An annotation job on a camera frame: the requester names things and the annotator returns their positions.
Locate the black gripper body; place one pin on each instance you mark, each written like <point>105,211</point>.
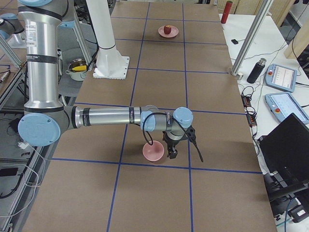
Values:
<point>170,142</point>

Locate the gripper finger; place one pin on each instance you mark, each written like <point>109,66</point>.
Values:
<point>173,154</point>
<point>169,153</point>

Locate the pink bowl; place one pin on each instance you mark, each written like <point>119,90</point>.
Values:
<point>153,152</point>

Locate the red apple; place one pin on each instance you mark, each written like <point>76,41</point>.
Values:
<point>167,29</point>

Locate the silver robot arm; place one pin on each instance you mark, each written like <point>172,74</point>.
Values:
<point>46,118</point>

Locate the pink plate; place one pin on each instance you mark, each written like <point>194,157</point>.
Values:
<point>174,32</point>

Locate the black orange usb hub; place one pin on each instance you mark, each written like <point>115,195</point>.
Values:
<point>250,112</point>

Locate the black laptop computer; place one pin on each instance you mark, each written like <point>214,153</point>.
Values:
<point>286,148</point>

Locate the green pot with lid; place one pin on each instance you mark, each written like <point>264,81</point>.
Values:
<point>77,69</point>

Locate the lower blue teach pendant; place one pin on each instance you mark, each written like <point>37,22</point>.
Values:
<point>284,104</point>

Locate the blue teach pendant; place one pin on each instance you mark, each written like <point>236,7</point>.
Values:
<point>284,104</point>
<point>281,77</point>

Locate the black water bottle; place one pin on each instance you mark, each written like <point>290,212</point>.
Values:
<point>256,71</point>

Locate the upper blue teach pendant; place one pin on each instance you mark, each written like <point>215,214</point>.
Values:
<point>281,77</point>

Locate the red bottle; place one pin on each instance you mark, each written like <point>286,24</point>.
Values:
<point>226,11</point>

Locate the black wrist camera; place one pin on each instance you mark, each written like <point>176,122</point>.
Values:
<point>190,133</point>

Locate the white camera mast base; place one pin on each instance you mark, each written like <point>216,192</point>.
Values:
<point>110,63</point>

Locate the aluminium frame post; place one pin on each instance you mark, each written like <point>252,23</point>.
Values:
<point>257,22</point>

